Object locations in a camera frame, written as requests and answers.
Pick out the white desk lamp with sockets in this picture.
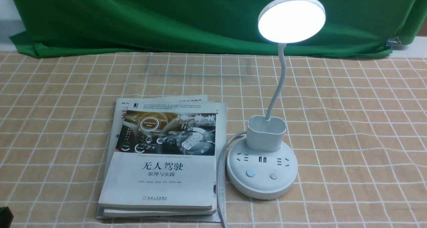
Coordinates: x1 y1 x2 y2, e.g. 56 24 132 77
226 0 326 200

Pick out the bottom white book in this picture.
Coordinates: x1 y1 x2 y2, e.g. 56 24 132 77
102 99 227 223

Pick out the white book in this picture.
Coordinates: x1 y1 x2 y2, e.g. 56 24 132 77
96 95 220 222
102 99 227 223

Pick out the top self-driving textbook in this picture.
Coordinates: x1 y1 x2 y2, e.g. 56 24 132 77
98 100 218 209

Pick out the middle white book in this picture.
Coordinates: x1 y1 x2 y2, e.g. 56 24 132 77
96 95 220 222

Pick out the orange checkered tablecloth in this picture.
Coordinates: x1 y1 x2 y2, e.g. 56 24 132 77
0 51 427 228

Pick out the green backdrop cloth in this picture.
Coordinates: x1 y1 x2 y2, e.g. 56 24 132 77
11 0 426 58

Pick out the metal binder clip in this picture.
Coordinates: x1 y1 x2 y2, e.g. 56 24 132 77
384 37 401 49

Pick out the black object at corner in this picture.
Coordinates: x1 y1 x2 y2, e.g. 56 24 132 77
0 206 14 228

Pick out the white lamp power cable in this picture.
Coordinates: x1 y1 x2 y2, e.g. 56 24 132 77
216 131 248 228

